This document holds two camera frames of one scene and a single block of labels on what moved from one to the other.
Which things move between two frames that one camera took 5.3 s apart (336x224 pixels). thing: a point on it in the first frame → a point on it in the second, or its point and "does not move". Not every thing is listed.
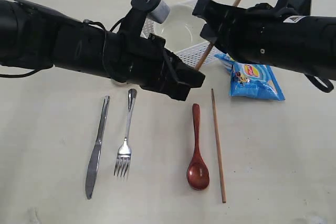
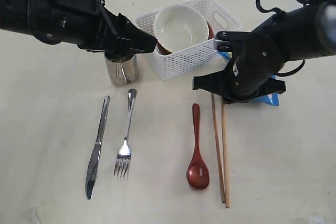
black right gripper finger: x=212 y=32 → x=273 y=86
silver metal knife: x=93 y=170 does not move
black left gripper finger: x=189 y=75 → x=130 y=39
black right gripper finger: x=212 y=11 → x=218 y=83
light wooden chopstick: x=223 y=195 does not move
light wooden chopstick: x=235 y=4 → x=226 y=180
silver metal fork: x=124 y=153 does not move
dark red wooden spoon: x=198 y=173 does not move
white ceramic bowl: x=181 y=30 does not move
